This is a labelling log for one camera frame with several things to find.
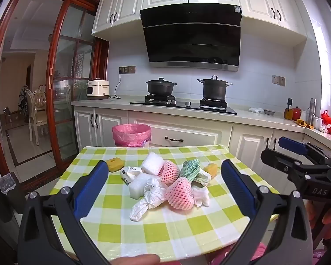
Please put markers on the yellow sponge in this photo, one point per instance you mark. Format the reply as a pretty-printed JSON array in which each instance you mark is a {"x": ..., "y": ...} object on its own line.
[
  {"x": 115, "y": 165},
  {"x": 211, "y": 169}
]

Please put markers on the black pot with lid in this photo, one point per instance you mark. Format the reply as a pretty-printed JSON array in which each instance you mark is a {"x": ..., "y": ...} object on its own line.
[{"x": 160, "y": 87}]

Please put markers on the yellow cloth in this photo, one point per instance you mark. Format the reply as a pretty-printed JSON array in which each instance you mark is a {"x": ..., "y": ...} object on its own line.
[{"x": 305, "y": 123}]

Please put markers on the double wall outlet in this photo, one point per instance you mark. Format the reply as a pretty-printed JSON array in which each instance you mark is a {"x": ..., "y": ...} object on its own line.
[{"x": 278, "y": 80}]

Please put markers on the black glass gas stove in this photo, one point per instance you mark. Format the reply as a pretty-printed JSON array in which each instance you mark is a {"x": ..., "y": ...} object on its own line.
[{"x": 182, "y": 105}]

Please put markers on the white foam sheet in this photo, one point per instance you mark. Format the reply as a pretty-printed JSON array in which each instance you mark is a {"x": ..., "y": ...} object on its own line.
[
  {"x": 152, "y": 162},
  {"x": 138, "y": 186}
]

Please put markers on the white cabinet drawer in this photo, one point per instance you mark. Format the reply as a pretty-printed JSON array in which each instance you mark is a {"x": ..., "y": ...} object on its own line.
[{"x": 198, "y": 136}]

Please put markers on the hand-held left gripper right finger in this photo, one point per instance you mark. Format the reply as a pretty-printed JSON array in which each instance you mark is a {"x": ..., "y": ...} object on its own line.
[{"x": 237, "y": 190}]

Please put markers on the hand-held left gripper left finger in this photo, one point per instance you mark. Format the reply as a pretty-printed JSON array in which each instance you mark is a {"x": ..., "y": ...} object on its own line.
[{"x": 91, "y": 187}]

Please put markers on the green checkered tablecloth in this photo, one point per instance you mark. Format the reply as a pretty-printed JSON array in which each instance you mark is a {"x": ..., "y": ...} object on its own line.
[{"x": 165, "y": 226}]

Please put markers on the triple wall outlet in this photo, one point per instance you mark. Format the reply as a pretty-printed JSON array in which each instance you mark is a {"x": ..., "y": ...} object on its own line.
[{"x": 127, "y": 69}]

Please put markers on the crumpled white paper cup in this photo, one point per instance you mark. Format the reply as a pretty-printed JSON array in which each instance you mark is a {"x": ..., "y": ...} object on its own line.
[{"x": 129, "y": 174}]

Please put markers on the white rice cooker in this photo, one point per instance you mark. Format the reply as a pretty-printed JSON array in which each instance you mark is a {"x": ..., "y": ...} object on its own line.
[{"x": 98, "y": 89}]

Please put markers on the steel thermos bottle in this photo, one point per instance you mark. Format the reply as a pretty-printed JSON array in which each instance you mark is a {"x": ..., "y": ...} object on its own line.
[{"x": 311, "y": 110}]

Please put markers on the black range hood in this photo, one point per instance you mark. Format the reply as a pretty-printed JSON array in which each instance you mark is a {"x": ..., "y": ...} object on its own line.
[{"x": 191, "y": 38}]

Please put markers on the red plastic bag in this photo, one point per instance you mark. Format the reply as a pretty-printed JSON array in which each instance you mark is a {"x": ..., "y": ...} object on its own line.
[{"x": 328, "y": 121}]

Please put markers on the wooden sliding glass door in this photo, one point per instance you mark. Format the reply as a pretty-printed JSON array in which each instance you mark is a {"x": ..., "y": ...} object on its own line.
[{"x": 52, "y": 88}]

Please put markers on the trash bin with pink bag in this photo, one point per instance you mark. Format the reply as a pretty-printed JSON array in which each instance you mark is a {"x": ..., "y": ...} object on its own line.
[{"x": 131, "y": 135}]

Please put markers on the dark patterned garment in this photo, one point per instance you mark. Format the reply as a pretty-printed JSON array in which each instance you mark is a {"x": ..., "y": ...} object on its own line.
[{"x": 23, "y": 100}]

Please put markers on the green white mesh cloth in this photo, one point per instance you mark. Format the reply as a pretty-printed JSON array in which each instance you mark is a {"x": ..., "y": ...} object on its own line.
[{"x": 190, "y": 168}]

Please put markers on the crumpled white tissue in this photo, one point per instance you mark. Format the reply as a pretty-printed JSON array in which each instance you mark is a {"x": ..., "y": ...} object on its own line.
[{"x": 201, "y": 196}]

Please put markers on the speckled stone countertop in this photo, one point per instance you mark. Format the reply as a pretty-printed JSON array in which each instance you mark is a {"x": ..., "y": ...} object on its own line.
[{"x": 113, "y": 104}]

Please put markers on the small red pot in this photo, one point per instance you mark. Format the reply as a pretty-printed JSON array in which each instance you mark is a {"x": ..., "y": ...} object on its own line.
[{"x": 296, "y": 113}]

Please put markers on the pink foam fruit net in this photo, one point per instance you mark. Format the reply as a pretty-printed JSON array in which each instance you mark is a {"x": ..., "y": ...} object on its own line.
[
  {"x": 180, "y": 194},
  {"x": 169, "y": 172}
]

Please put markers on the twisted white plastic bag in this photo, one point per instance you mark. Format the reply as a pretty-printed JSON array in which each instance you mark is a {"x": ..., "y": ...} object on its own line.
[{"x": 150, "y": 198}]

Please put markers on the white base cabinets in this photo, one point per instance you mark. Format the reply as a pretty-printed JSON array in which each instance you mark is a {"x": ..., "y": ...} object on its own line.
[{"x": 248, "y": 146}]

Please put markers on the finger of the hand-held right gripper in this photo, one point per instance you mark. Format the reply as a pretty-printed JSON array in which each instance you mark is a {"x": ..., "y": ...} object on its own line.
[
  {"x": 281, "y": 161},
  {"x": 292, "y": 145}
]

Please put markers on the crumpled white paper wrapper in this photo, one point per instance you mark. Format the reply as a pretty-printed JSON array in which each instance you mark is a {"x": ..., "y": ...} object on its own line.
[{"x": 204, "y": 179}]

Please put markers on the white dining chair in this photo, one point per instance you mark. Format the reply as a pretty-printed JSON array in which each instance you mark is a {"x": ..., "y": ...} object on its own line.
[{"x": 38, "y": 107}]

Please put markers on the clear plastic bag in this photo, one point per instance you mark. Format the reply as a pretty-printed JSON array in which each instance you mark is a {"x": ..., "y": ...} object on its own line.
[{"x": 7, "y": 183}]

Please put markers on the tall black stock pot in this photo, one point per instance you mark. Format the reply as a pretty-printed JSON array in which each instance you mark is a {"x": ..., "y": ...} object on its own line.
[{"x": 215, "y": 89}]

